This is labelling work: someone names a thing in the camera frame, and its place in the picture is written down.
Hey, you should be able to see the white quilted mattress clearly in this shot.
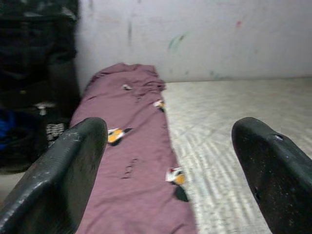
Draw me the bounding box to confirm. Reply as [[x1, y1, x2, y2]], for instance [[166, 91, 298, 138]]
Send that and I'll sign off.
[[162, 77, 312, 234]]

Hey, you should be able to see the black bag pile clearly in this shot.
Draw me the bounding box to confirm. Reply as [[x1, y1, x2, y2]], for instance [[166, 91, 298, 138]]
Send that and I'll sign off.
[[0, 0, 82, 175]]

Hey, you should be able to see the purple penguin print blanket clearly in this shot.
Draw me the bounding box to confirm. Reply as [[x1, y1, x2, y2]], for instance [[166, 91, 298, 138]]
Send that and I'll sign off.
[[69, 63, 197, 234]]

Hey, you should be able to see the blue fabric item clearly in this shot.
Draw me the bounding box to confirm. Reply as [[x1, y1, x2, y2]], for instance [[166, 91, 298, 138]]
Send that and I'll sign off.
[[0, 109, 19, 152]]

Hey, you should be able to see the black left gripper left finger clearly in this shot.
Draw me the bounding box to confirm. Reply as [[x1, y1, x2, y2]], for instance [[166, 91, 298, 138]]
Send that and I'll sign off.
[[0, 117, 109, 234]]

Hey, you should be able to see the small white mushroom-shaped object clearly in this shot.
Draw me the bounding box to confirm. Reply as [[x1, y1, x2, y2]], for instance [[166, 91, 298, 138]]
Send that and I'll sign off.
[[34, 101, 57, 117]]

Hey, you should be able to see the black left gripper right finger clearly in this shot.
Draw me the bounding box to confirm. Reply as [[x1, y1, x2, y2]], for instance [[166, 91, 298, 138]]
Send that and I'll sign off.
[[231, 117, 312, 234]]

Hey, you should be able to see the black white striped item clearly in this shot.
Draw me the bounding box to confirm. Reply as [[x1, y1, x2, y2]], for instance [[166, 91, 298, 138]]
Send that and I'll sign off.
[[46, 123, 65, 148]]

